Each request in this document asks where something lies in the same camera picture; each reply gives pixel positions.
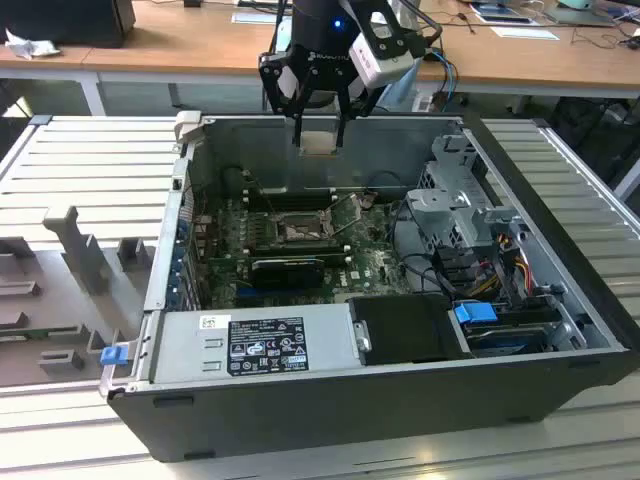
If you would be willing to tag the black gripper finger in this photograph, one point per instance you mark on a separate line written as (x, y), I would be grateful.
(357, 107)
(272, 85)

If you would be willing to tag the silver square CPU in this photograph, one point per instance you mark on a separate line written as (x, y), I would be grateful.
(317, 142)

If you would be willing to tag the thin metal locking lever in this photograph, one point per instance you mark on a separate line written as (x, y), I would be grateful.
(260, 192)

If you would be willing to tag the CPU socket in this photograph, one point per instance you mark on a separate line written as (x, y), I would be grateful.
(300, 230)

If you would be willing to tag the blue expansion slot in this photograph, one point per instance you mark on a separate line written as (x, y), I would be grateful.
(246, 291)

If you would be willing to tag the pale blue teach pendant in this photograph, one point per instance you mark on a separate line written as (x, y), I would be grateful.
(400, 95)

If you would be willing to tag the round coin battery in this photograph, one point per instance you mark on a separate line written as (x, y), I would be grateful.
(369, 201)

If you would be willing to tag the wooden desk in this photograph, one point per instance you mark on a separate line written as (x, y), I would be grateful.
(175, 45)

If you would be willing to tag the metal drive cage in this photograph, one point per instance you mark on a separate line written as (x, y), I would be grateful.
(450, 205)

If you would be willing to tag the green motherboard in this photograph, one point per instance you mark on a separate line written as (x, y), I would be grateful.
(370, 260)

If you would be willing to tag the green RAM stick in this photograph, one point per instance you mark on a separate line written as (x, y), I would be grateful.
(300, 254)

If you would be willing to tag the black graphics card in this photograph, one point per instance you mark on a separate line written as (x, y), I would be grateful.
(285, 275)

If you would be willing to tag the white paper sheet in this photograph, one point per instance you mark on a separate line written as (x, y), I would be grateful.
(525, 33)

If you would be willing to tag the black box on desk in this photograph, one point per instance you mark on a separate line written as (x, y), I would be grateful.
(65, 20)

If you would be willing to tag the black plastic shroud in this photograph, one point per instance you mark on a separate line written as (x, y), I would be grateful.
(400, 330)

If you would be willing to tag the black office chair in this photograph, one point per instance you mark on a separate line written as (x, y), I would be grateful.
(590, 130)

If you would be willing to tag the blue disk carrier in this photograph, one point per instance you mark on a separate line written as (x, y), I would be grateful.
(472, 312)

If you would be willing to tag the crumpled white paper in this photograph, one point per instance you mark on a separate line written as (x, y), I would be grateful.
(30, 47)

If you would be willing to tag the grey power supply unit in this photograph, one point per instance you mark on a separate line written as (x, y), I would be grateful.
(180, 350)

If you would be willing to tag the black grey PC case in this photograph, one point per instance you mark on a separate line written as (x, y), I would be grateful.
(350, 415)

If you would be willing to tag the grey parts rack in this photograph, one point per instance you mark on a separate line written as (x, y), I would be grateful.
(50, 300)

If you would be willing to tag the blue case latch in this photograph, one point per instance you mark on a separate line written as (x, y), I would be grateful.
(112, 356)

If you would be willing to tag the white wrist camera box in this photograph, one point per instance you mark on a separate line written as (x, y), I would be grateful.
(372, 62)

